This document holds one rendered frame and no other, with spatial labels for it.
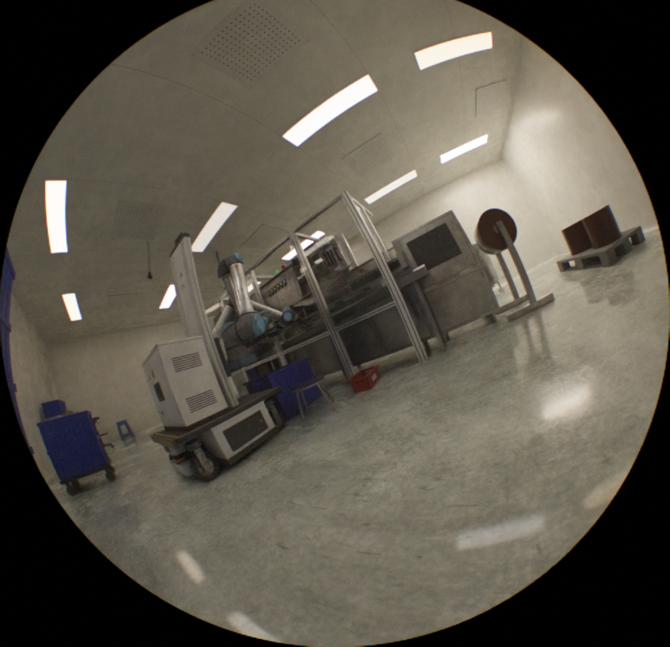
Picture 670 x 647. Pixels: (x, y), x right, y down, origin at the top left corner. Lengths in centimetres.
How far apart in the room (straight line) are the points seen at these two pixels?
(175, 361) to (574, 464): 168
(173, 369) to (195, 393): 19
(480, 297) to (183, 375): 239
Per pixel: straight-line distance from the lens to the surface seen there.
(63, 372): 681
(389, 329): 232
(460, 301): 219
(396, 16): 267
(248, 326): 155
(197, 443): 136
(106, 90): 237
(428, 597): 54
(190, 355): 143
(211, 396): 143
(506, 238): 210
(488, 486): 66
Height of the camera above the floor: 51
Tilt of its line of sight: 6 degrees up
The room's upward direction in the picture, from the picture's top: 23 degrees counter-clockwise
